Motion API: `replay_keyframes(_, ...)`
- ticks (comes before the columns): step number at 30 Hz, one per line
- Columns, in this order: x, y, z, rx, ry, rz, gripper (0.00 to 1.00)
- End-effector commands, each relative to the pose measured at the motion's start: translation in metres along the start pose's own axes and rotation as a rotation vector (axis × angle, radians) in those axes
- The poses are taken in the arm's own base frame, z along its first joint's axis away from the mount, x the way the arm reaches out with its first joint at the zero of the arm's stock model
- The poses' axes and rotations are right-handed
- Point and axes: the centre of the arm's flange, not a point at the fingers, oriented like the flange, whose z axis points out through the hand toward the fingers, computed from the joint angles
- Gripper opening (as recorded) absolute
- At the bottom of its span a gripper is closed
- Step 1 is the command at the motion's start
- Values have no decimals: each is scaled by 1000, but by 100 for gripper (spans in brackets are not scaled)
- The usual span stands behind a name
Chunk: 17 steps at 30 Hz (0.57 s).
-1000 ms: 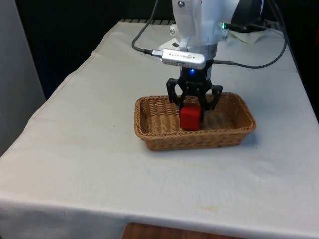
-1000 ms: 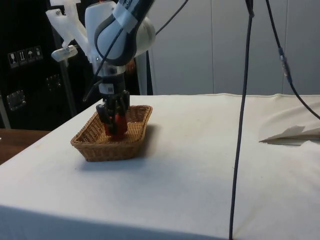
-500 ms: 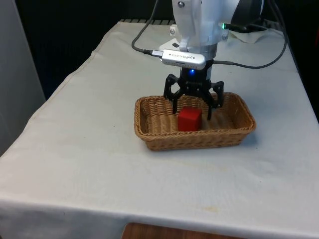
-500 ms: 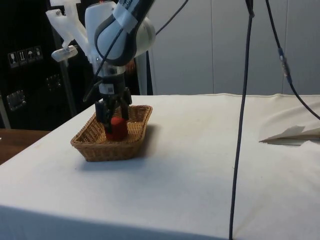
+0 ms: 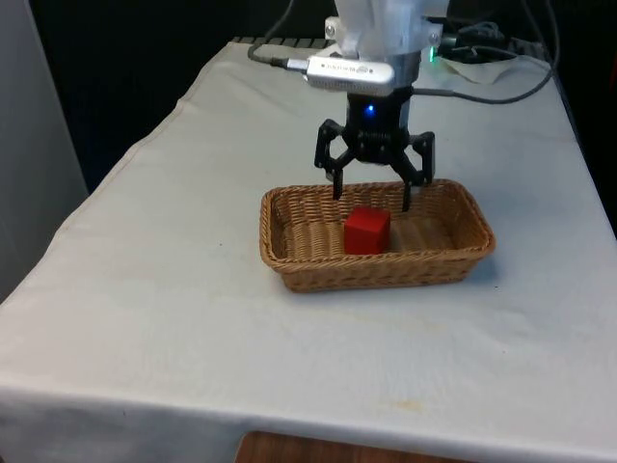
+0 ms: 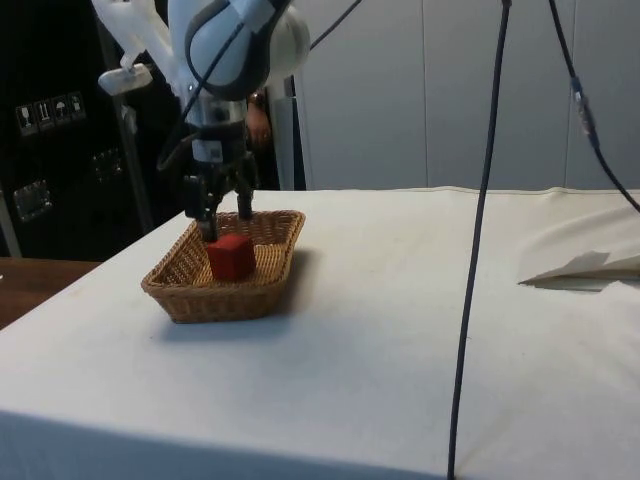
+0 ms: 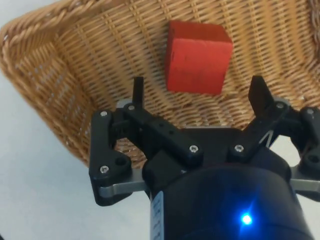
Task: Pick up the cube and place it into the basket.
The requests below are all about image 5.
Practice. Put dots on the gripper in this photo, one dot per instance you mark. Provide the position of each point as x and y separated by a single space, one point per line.
378 130

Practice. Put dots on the red cube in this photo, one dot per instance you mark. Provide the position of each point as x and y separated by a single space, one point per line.
366 234

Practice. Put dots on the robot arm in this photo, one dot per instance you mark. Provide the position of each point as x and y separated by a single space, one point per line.
385 24

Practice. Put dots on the wicker basket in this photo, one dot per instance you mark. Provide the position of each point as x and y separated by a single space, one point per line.
376 277

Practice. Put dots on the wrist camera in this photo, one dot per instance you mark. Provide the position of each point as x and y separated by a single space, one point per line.
347 72

